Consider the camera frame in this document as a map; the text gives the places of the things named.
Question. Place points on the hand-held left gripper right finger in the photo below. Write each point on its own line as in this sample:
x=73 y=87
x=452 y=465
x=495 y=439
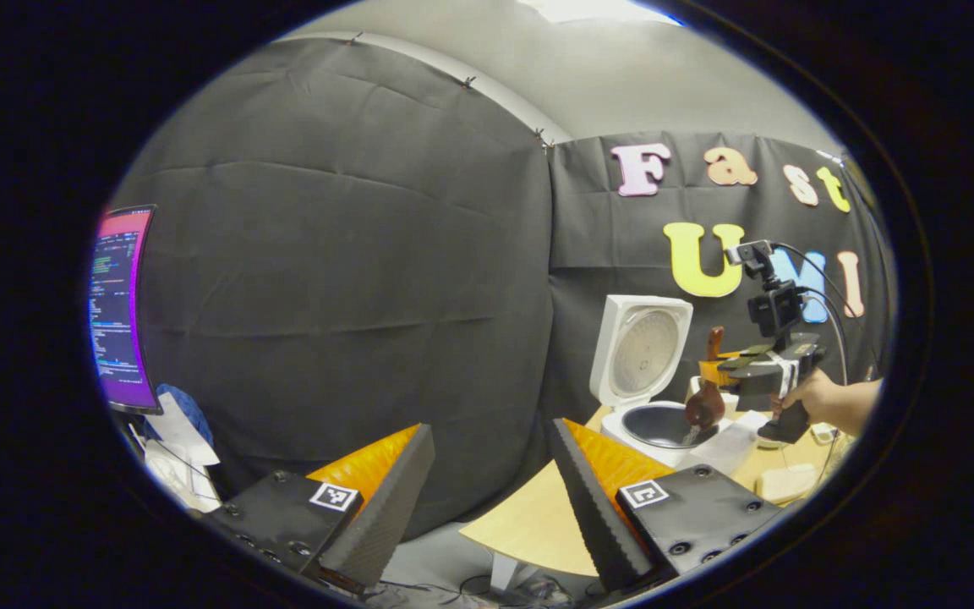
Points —
x=593 y=507

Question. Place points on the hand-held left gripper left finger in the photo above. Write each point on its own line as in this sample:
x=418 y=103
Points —
x=390 y=507

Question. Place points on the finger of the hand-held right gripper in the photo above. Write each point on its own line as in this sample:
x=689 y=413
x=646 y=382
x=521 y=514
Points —
x=745 y=364

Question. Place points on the brown wooden spoon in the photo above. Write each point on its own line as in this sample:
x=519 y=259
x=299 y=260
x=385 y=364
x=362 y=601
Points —
x=704 y=406

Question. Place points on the white rice cooker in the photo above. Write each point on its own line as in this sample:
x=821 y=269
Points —
x=622 y=355

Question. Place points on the white crumpled paper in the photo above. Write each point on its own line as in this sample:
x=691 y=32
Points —
x=178 y=474

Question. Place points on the blue cloth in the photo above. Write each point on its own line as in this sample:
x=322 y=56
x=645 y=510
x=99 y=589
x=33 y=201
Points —
x=191 y=410

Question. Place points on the computer monitor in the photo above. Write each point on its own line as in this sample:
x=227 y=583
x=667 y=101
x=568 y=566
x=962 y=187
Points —
x=119 y=313

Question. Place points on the ceiling light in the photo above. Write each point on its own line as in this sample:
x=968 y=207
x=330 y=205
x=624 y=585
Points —
x=597 y=8

